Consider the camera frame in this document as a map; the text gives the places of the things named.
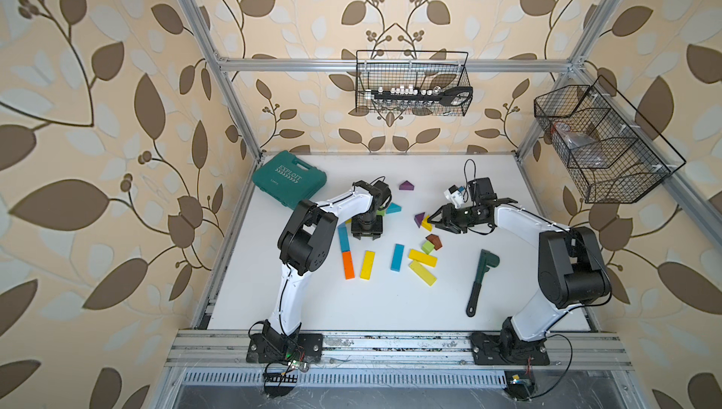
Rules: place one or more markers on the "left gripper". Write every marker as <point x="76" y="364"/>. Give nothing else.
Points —
<point x="367" y="231"/>

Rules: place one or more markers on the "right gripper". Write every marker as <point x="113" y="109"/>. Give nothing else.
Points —
<point x="447" y="216"/>

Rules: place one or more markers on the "teal triangle block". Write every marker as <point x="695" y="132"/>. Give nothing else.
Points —
<point x="393" y="208"/>

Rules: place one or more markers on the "teal long block diagonal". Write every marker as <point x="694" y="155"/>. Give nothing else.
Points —
<point x="343" y="238"/>

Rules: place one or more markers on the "orange rectangular block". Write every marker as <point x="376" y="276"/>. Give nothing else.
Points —
<point x="348" y="268"/>

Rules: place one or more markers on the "purple triangle block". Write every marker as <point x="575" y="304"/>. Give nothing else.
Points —
<point x="419" y="218"/>
<point x="406" y="186"/>

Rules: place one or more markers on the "yellow triangle block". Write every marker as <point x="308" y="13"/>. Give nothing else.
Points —
<point x="426" y="224"/>

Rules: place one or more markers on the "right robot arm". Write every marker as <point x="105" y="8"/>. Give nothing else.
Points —
<point x="571" y="272"/>

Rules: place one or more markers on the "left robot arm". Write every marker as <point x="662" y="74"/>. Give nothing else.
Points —
<point x="306" y="240"/>

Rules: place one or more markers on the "teal long block upright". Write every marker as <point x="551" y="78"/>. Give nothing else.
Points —
<point x="396" y="262"/>

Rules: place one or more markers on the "brown block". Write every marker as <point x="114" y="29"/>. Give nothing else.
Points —
<point x="435" y="240"/>

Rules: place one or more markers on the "light green cube lower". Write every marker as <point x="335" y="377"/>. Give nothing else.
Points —
<point x="428" y="247"/>

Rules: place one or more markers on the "lime yellow rectangular block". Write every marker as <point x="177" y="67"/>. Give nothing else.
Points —
<point x="423" y="273"/>

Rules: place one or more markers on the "green plastic tool case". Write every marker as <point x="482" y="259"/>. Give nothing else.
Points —
<point x="289" y="179"/>

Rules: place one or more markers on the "plastic bag in basket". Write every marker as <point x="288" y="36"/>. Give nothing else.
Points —
<point x="580" y="150"/>

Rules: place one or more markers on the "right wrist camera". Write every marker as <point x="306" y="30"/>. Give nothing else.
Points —
<point x="456" y="195"/>

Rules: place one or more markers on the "socket set rail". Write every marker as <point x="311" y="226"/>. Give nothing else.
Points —
<point x="450" y="98"/>

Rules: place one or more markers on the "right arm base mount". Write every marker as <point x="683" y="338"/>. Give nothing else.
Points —
<point x="506" y="348"/>

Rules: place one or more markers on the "back wire basket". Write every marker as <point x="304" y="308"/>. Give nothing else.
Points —
<point x="382" y="70"/>

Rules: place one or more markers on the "wire basket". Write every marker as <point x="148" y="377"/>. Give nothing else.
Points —
<point x="639" y="157"/>
<point x="382" y="70"/>

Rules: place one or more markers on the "right wire basket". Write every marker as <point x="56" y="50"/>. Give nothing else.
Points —
<point x="639" y="157"/>

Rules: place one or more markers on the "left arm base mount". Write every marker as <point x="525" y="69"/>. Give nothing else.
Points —
<point x="269" y="346"/>

